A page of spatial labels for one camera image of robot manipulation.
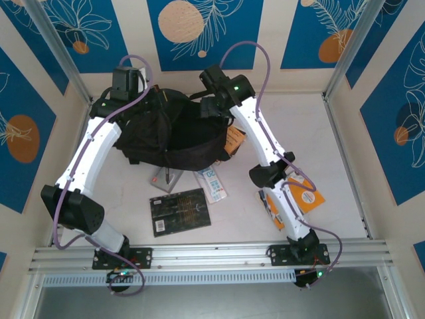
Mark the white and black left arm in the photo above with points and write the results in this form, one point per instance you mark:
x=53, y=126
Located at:
x=89, y=156

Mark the orange book with photo cover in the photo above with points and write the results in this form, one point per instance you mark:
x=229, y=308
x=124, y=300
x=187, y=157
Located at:
x=308, y=199

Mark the aluminium frame post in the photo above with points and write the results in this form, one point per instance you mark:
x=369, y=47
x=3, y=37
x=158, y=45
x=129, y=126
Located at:
x=59, y=50
x=353, y=50

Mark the orange Huckleberry Finn paperback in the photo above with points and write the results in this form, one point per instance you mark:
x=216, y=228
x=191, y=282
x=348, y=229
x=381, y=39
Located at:
x=235, y=139

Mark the aluminium side rail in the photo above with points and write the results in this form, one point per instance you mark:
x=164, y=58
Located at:
x=81, y=133
x=336, y=133

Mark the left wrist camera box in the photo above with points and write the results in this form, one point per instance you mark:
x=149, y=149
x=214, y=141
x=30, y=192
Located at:
x=143, y=78

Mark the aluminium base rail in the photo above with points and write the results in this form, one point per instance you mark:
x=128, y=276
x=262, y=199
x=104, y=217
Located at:
x=212, y=256

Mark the black book with gold print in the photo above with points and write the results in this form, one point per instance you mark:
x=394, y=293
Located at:
x=181, y=212

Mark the black fabric backpack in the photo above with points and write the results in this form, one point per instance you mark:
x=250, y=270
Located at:
x=186, y=133

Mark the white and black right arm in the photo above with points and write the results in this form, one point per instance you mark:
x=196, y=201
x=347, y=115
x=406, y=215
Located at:
x=259, y=133

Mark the grey case with pen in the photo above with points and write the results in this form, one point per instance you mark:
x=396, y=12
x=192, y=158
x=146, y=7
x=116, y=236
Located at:
x=166, y=181

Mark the white and blue supply pack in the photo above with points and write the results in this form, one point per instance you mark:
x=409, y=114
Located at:
x=212, y=186

